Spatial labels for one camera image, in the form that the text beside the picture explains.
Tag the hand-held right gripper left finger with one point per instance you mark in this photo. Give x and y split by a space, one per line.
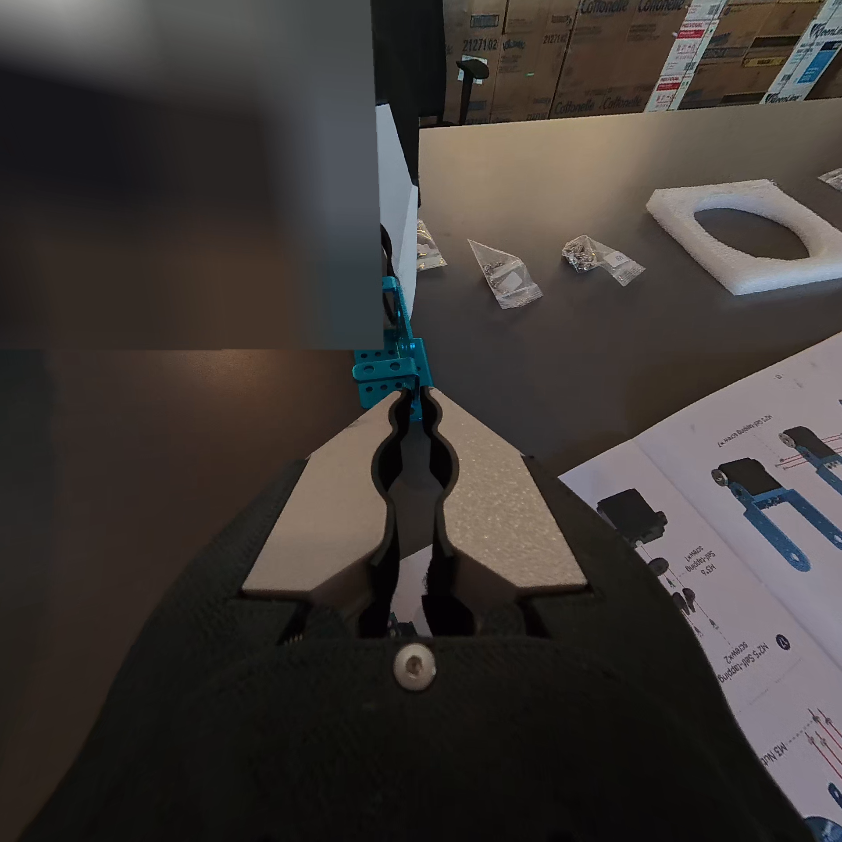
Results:
322 519

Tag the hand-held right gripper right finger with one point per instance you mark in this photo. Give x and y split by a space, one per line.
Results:
506 519

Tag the blue metal bracket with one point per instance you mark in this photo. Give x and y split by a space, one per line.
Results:
388 372

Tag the dark desk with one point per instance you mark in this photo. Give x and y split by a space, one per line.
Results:
592 368

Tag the printed instruction booklet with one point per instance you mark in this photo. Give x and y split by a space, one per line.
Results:
697 434

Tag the stack of cardboard boxes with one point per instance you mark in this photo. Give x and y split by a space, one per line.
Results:
592 59

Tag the white foam frame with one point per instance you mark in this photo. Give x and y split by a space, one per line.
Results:
677 204

